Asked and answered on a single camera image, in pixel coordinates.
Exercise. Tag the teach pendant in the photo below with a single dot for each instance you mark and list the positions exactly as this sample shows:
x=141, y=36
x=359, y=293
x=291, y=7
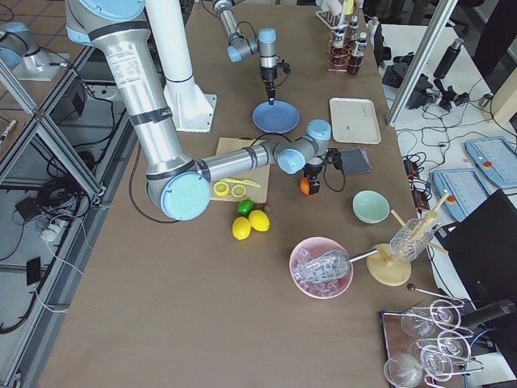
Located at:
x=466, y=190
x=495, y=158

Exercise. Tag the yellow plastic knife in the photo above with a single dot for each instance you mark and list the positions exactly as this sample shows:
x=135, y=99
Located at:
x=247, y=182

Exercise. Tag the wire glass rack tray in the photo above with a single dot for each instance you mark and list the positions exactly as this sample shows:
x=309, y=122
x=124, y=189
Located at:
x=440, y=347

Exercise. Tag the grey folded cloth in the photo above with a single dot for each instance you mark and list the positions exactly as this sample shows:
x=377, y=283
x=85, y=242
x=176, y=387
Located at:
x=355, y=161

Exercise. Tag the black power strip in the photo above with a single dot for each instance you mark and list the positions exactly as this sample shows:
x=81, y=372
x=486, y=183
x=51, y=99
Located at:
x=420, y=188

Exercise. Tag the metal ice scoop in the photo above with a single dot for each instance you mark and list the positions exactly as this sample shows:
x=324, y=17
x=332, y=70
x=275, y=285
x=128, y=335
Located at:
x=337, y=264

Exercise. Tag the cream rabbit tray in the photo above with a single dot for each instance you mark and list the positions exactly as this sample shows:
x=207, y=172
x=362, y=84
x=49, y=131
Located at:
x=354, y=121

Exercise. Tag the green lime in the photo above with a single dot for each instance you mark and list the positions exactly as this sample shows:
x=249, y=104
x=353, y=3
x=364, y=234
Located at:
x=245, y=207

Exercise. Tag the wooden cup stand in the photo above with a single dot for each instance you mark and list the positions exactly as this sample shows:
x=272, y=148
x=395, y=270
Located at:
x=389, y=269

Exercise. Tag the near teach pendant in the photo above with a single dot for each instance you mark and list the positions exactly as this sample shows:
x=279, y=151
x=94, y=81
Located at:
x=466, y=190

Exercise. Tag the tea bottle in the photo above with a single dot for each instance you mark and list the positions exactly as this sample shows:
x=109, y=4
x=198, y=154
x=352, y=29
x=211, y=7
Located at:
x=357, y=53
x=352, y=30
x=338, y=52

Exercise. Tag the orange fruit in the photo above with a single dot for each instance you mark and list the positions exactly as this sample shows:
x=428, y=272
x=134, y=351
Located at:
x=304, y=186

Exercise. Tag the black water bottle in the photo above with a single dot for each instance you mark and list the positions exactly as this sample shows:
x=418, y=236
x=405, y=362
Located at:
x=448, y=59

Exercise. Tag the wooden cutting board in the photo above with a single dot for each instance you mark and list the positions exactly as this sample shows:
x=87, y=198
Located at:
x=260, y=175

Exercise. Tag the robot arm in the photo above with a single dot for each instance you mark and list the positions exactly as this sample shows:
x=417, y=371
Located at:
x=145, y=46
x=244, y=41

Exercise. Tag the yellow lemon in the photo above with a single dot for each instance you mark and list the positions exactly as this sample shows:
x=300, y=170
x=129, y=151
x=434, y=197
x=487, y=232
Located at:
x=259, y=220
x=241, y=228

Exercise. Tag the pink ice bowl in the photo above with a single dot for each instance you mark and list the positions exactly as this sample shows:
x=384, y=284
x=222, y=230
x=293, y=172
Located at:
x=306, y=268

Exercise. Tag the blue plate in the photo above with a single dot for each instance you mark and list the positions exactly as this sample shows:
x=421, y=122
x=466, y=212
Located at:
x=279, y=117

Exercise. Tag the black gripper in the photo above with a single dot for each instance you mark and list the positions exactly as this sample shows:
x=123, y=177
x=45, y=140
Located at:
x=268, y=76
x=313, y=170

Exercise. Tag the left back tea bottle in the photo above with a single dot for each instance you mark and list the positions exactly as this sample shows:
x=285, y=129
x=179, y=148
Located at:
x=352, y=30

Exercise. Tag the upper lemon slice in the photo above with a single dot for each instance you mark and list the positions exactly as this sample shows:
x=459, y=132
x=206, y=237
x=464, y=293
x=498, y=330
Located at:
x=238, y=190

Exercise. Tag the copper wire bottle rack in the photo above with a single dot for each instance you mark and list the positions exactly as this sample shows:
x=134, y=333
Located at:
x=346, y=47

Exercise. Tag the right back tea bottle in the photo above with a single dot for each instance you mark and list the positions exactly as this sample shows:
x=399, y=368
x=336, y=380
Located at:
x=338, y=52

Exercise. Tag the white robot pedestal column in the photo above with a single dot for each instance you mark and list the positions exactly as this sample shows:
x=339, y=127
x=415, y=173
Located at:
x=192, y=109

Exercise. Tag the lower yellow lemon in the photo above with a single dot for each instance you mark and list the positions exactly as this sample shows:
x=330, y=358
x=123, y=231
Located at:
x=241, y=228

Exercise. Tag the clear glass on stand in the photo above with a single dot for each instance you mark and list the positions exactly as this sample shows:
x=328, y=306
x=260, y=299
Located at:
x=408, y=243

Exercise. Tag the lower lemon half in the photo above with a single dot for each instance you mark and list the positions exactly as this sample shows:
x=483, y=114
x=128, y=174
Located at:
x=221, y=188

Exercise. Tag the mint green bowl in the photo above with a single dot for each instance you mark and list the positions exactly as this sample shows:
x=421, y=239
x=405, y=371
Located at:
x=370, y=207

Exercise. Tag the upper yellow lemon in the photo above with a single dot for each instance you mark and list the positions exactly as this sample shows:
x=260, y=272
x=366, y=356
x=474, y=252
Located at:
x=259, y=220

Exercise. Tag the front tea bottle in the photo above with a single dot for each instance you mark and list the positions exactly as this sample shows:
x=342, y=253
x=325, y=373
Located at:
x=357, y=53

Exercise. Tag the far teach pendant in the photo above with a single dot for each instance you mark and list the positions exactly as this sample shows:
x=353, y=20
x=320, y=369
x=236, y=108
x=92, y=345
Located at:
x=495, y=158

